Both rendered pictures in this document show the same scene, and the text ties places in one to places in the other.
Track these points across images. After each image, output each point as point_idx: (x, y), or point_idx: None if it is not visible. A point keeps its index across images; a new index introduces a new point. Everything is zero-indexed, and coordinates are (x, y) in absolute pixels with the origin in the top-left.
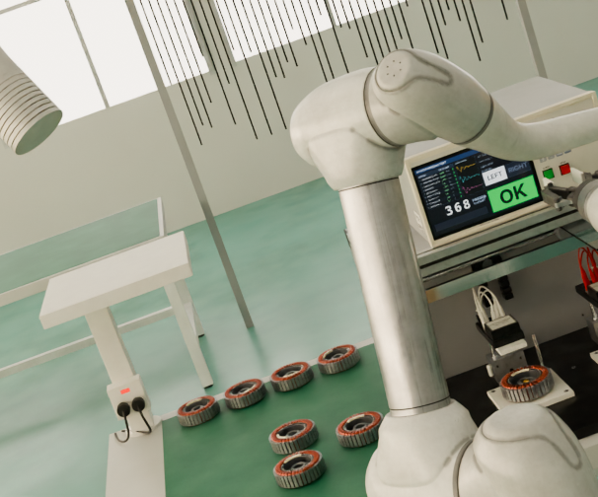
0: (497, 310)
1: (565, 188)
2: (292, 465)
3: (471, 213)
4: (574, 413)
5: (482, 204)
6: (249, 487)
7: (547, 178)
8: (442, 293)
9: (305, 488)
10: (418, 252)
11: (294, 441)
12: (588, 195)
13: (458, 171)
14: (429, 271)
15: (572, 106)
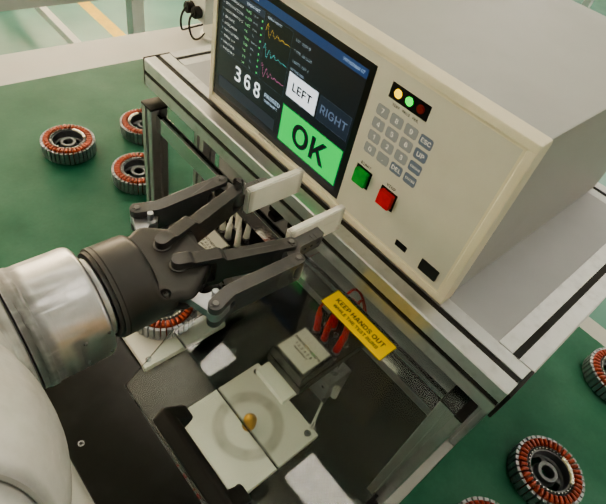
0: (246, 229)
1: (202, 215)
2: (69, 137)
3: (256, 107)
4: (90, 384)
5: (271, 112)
6: (65, 119)
7: (288, 174)
8: (182, 151)
9: (41, 158)
10: (200, 86)
11: (122, 127)
12: None
13: (266, 32)
14: (181, 116)
15: (477, 126)
